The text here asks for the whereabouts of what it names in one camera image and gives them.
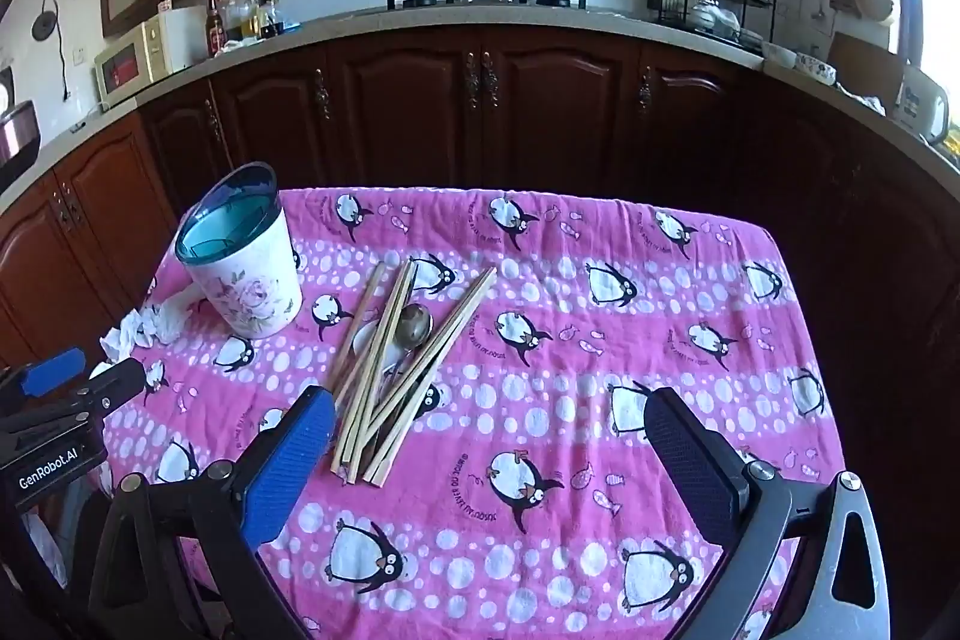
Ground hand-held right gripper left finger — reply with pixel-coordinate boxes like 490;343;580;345
73;383;338;640

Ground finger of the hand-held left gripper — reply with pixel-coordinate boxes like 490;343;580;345
0;356;148;462
0;346;88;417

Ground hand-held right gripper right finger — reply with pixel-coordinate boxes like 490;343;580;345
641;385;899;640

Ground white floral teal-rimmed utensil cup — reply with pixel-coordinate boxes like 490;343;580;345
174;161;305;341

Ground metal spoon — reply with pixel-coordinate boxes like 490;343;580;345
379;302;436;402

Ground bundle of pale chopsticks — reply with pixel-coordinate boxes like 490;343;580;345
330;260;500;487

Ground crumpled white tissue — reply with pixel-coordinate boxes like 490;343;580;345
101;299;200;361

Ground pale white garment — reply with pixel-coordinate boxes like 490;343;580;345
22;511;67;581

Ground pink penguin print cloth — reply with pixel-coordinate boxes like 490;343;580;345
97;184;848;640

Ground pink rice cooker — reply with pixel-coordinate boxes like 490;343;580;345
0;66;40;172

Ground cream microwave oven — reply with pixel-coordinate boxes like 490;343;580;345
94;6;208;103

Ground red label brown bottle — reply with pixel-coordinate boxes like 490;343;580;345
205;0;230;58

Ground brown lower kitchen cabinets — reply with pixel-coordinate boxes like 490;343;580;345
0;26;960;401

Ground patterned bowl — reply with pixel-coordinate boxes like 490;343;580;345
795;51;838;85

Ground white countertop appliance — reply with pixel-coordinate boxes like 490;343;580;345
896;66;950;144

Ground brown cutting board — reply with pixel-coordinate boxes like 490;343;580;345
829;32;905;106

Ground grey kitchen countertop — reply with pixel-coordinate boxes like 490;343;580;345
0;6;960;214

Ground window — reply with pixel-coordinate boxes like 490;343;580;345
889;0;960;112

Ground black corded wall device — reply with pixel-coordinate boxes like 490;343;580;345
31;0;70;103

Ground black wire dish rack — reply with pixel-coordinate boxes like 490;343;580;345
649;0;778;50

